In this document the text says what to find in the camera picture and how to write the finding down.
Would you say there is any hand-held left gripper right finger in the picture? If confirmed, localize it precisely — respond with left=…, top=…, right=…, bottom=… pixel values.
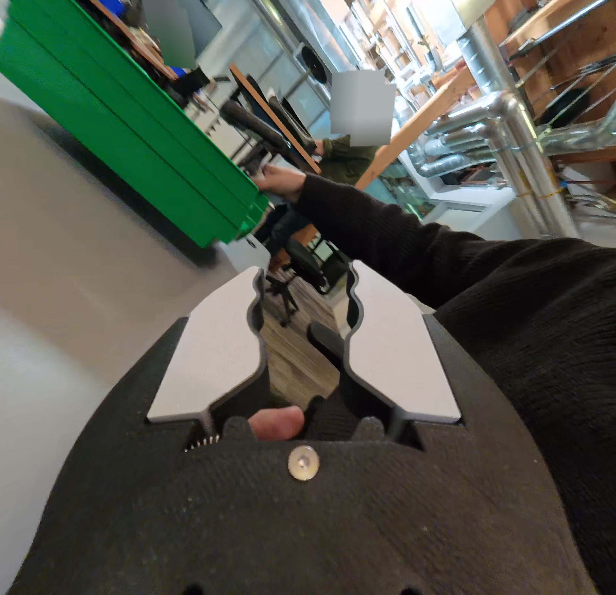
left=338, top=260, right=464, bottom=439

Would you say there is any person's left hand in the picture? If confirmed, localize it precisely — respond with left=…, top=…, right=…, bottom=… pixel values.
left=249, top=406, right=306, bottom=442

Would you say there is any wooden beam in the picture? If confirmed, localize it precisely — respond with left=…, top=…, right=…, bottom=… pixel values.
left=355, top=65, right=488, bottom=191

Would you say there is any silver ventilation duct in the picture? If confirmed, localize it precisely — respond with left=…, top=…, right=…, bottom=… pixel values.
left=411, top=22, right=616, bottom=239

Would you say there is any green plastic bin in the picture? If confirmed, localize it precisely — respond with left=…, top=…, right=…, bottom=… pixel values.
left=0, top=0, right=270, bottom=248

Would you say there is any person's right forearm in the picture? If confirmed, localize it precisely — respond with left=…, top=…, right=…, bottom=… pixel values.
left=291, top=172, right=487, bottom=311

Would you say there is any black office chair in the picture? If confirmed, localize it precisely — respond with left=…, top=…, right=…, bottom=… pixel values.
left=265, top=236, right=349, bottom=328

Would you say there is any wood-edged office desk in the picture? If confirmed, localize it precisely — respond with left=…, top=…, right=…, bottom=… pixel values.
left=228, top=63, right=323, bottom=174

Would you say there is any person's black sweater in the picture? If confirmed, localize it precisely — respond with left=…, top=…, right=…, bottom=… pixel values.
left=423, top=236, right=616, bottom=595

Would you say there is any grey desk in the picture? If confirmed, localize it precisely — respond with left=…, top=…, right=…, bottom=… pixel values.
left=0, top=72, right=272, bottom=593

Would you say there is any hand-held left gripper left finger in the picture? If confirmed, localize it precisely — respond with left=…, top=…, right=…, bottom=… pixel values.
left=146, top=266, right=271, bottom=432

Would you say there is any person's right hand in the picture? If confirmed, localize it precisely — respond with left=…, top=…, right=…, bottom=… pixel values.
left=254, top=164, right=309, bottom=204

